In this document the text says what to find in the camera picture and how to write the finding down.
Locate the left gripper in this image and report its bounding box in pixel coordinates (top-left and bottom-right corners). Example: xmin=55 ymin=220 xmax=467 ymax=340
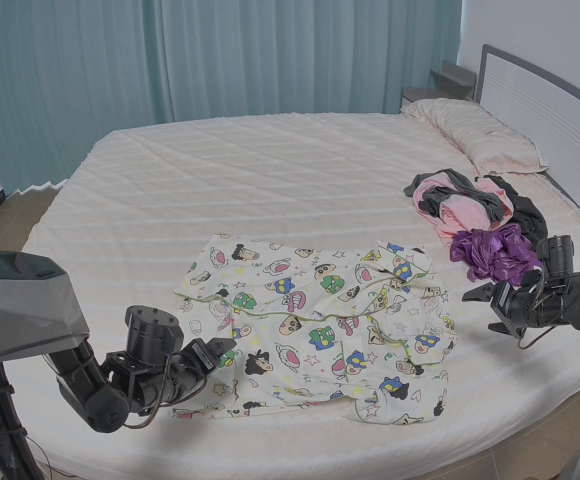
xmin=157 ymin=338 xmax=237 ymax=406

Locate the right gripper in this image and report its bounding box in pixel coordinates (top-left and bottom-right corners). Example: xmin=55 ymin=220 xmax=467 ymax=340
xmin=462 ymin=282 xmax=546 ymax=339

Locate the white printed pyjama top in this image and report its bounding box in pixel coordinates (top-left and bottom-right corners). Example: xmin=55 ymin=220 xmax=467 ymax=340
xmin=170 ymin=232 xmax=458 ymax=426

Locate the pile of clothes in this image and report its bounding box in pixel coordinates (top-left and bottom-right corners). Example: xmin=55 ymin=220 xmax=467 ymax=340
xmin=402 ymin=168 xmax=548 ymax=251

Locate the bed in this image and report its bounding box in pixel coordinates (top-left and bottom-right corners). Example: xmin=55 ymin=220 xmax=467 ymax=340
xmin=5 ymin=44 xmax=580 ymax=480

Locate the purple garment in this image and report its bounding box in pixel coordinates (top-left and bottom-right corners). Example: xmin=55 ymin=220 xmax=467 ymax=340
xmin=450 ymin=223 xmax=541 ymax=289

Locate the pale pink pillow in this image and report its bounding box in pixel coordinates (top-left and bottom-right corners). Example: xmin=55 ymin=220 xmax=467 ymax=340
xmin=400 ymin=98 xmax=550 ymax=177

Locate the grey bedside table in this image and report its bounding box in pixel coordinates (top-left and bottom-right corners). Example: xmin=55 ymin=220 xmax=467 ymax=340
xmin=401 ymin=60 xmax=477 ymax=114

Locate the blue-green curtain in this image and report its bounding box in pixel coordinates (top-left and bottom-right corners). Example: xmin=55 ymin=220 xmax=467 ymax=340
xmin=0 ymin=0 xmax=466 ymax=194

